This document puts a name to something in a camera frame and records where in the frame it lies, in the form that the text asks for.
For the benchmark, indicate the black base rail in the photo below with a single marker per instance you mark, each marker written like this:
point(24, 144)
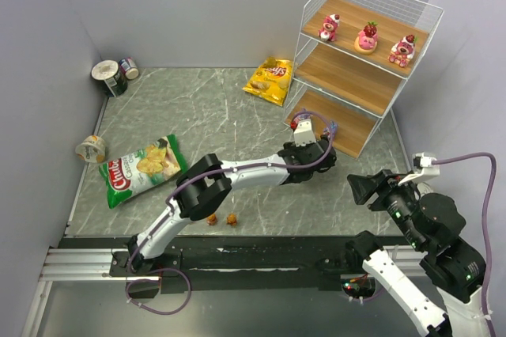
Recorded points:
point(249, 263)

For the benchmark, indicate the black labelled can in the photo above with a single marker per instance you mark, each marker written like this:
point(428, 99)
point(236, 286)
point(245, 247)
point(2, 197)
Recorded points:
point(111, 79)

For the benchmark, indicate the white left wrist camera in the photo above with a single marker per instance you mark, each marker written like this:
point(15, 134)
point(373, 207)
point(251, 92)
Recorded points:
point(304, 135)

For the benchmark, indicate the green cassava chips bag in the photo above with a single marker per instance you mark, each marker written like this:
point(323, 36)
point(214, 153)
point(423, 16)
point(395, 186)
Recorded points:
point(137, 172)

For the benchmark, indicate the yellow Lays chips bag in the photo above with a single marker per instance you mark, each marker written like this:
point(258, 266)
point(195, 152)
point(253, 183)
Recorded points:
point(271, 80)

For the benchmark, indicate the pink bear strawberry donut toy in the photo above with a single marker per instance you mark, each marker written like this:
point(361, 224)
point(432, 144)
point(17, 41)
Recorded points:
point(367, 39)

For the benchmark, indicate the purple bunny donut toy front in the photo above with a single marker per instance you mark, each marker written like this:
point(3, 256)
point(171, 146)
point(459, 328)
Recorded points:
point(299, 118)

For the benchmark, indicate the white wire wooden shelf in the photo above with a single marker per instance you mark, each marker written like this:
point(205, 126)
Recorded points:
point(354, 90)

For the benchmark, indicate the blue white tipped can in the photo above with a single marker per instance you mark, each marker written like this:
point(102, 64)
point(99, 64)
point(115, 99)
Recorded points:
point(128, 68)

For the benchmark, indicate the pink bear cream hat toy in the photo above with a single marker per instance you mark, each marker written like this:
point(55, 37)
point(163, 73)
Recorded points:
point(328, 32)

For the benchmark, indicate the orange bear toy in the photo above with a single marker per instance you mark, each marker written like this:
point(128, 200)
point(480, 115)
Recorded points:
point(231, 220)
point(212, 219)

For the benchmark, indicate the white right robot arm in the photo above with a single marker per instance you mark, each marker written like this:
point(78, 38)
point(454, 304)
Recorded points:
point(431, 224)

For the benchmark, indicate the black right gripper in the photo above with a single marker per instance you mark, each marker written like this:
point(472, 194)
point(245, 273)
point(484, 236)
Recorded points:
point(379, 189)

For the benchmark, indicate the pink bear cake toy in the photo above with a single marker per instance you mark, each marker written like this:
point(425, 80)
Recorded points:
point(403, 51)

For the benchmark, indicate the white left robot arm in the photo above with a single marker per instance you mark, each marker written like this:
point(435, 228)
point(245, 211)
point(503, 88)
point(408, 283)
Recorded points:
point(205, 185)

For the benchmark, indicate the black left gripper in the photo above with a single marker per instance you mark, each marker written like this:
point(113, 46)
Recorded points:
point(322, 153)

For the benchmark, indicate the silver top tin can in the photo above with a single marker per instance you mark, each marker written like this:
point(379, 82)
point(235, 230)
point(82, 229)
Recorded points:
point(424, 188)

